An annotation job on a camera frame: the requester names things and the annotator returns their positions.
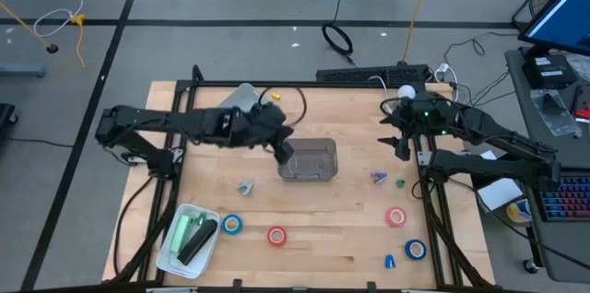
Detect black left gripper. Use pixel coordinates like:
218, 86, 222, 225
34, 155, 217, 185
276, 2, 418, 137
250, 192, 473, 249
248, 102, 296, 166

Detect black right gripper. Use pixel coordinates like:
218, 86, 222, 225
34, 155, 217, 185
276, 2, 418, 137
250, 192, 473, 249
376, 94, 457, 162

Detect dark translucent plastic bin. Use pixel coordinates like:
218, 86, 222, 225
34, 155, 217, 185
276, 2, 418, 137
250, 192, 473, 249
277, 137, 339, 182

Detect pink red tape roll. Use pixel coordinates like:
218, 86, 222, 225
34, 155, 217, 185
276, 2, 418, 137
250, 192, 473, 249
385, 206, 407, 229

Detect light blue tape roll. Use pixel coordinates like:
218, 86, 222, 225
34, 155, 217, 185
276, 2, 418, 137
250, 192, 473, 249
221, 213, 244, 236

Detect dark blue tape roll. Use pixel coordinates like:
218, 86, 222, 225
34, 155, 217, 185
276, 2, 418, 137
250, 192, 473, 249
404, 239, 428, 262

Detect black stapler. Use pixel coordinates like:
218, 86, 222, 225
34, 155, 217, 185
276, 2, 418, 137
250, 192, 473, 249
176, 218, 218, 267

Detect mint green stapler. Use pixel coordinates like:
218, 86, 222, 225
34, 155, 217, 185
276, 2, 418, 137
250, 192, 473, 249
169, 214, 194, 254

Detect white plastic bin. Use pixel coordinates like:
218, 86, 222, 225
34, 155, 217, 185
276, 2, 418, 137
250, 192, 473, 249
155, 203, 222, 280

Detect white bulb lamp wooden base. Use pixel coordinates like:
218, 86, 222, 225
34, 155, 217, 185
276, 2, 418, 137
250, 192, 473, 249
395, 84, 418, 101

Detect black power strip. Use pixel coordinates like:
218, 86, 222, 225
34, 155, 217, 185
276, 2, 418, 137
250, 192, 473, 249
315, 63, 433, 87

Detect light grey plastic bin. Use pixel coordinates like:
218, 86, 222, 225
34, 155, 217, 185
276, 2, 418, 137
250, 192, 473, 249
219, 82, 265, 112

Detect white power plug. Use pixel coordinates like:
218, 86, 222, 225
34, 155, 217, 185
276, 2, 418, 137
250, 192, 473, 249
433, 63, 461, 104

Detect white paper sheet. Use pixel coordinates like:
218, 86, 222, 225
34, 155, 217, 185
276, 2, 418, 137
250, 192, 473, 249
476, 149, 525, 213

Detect clear plastic bag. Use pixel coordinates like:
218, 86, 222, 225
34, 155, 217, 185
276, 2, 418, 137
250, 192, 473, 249
529, 88, 584, 139

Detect black mini computer box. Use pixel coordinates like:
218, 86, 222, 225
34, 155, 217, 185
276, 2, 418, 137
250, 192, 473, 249
521, 54, 578, 90

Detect backlit keyboard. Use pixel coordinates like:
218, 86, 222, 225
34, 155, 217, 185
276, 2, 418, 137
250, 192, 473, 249
537, 174, 590, 223

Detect grey desk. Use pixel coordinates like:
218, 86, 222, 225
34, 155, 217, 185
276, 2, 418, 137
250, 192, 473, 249
504, 47, 590, 284

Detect computer monitor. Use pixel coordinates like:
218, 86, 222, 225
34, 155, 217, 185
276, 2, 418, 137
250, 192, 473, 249
517, 0, 590, 58

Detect grey cart base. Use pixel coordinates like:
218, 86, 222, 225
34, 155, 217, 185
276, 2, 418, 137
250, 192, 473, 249
0, 63, 46, 78

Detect black chair base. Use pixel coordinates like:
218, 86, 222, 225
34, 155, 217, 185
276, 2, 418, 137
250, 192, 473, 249
0, 102, 19, 143

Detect black aluminium table frame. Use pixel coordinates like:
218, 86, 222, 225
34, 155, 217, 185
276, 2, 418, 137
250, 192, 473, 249
112, 64, 495, 293

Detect coiled black cable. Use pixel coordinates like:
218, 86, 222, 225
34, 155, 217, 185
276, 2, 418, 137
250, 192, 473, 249
320, 0, 356, 65

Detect yellow cable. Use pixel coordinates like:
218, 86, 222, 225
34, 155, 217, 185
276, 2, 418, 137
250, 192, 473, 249
402, 0, 438, 64

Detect orange floor cable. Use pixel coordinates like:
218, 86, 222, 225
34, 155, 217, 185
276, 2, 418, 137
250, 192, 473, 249
0, 1, 89, 70

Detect white floor cable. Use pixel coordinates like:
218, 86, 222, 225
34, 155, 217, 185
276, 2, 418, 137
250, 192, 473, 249
32, 0, 86, 39

